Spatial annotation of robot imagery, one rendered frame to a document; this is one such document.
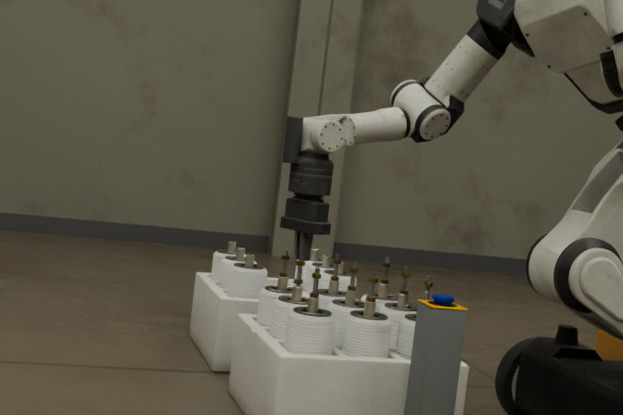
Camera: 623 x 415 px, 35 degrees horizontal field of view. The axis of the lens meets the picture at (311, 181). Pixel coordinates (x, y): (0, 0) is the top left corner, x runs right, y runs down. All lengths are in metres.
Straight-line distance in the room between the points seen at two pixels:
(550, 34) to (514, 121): 3.27
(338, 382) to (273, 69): 3.04
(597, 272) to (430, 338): 0.34
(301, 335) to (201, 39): 2.99
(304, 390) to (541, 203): 3.54
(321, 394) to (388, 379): 0.14
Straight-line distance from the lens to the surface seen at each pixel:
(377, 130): 2.06
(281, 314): 2.01
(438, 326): 1.80
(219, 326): 2.40
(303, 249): 2.02
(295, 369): 1.87
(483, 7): 2.12
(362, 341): 1.94
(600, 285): 1.92
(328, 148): 1.96
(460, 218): 5.11
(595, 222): 1.95
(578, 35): 1.91
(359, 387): 1.92
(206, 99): 4.73
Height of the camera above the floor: 0.59
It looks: 3 degrees down
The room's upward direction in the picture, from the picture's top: 7 degrees clockwise
